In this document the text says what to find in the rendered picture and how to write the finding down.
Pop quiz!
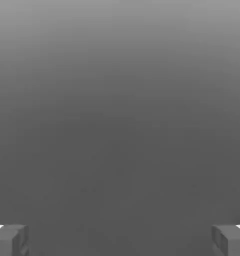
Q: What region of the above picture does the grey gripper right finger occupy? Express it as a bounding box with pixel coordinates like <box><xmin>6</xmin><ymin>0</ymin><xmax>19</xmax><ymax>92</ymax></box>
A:
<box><xmin>211</xmin><ymin>224</ymin><xmax>240</xmax><ymax>256</ymax></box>

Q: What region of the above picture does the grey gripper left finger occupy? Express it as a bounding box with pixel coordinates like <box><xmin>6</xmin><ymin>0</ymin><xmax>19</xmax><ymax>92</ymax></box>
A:
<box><xmin>0</xmin><ymin>224</ymin><xmax>29</xmax><ymax>256</ymax></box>

